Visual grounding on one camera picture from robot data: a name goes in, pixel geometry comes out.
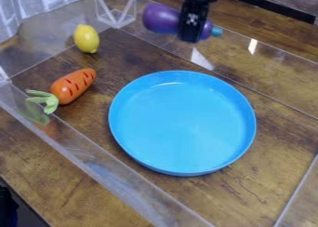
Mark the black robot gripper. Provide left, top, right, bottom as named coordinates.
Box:
left=178, top=0, right=215, bottom=43

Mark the purple toy eggplant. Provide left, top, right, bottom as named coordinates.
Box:
left=142, top=3, right=223, bottom=40

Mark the blue round tray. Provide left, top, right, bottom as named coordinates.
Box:
left=109, top=71, right=257, bottom=177

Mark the yellow toy lemon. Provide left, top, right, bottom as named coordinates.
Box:
left=74, top=24, right=99, bottom=54

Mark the orange toy carrot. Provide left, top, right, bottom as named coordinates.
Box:
left=24, top=68, right=98, bottom=115

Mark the clear acrylic front barrier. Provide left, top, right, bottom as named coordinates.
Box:
left=0, top=79, right=215, bottom=227

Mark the clear acrylic corner bracket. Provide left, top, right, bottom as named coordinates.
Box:
left=95, top=0, right=137, bottom=29

